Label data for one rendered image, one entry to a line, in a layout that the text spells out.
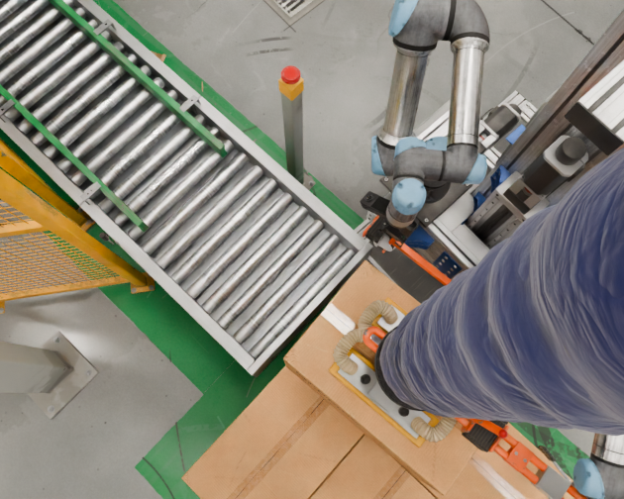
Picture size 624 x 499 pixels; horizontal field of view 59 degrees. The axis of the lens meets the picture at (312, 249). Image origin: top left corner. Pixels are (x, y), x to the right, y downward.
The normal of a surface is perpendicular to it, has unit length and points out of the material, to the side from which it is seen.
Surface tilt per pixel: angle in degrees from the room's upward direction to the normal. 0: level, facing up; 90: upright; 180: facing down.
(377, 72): 0
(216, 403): 0
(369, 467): 0
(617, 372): 84
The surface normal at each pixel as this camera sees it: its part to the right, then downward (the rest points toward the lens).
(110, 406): 0.01, -0.25
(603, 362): -0.79, 0.58
